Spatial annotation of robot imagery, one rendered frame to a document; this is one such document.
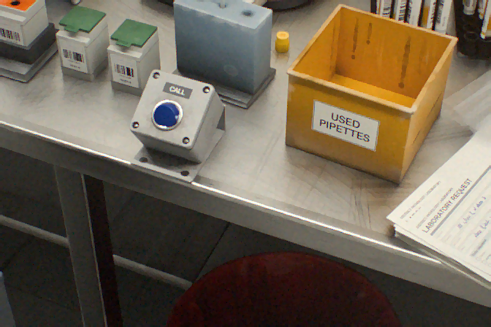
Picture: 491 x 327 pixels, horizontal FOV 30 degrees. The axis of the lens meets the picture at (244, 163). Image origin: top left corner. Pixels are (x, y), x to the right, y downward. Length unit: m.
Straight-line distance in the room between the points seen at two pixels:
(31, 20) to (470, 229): 0.53
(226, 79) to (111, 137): 0.15
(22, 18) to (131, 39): 0.13
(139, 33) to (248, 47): 0.12
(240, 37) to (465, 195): 0.29
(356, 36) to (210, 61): 0.16
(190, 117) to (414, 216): 0.24
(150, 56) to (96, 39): 0.07
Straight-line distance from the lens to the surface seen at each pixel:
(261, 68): 1.03
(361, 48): 1.04
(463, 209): 0.93
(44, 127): 1.03
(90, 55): 1.06
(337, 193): 0.94
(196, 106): 0.92
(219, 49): 1.02
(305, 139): 0.97
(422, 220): 0.91
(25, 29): 1.07
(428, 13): 1.10
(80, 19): 1.06
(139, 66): 1.02
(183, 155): 0.95
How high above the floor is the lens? 1.55
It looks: 44 degrees down
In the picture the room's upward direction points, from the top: 1 degrees clockwise
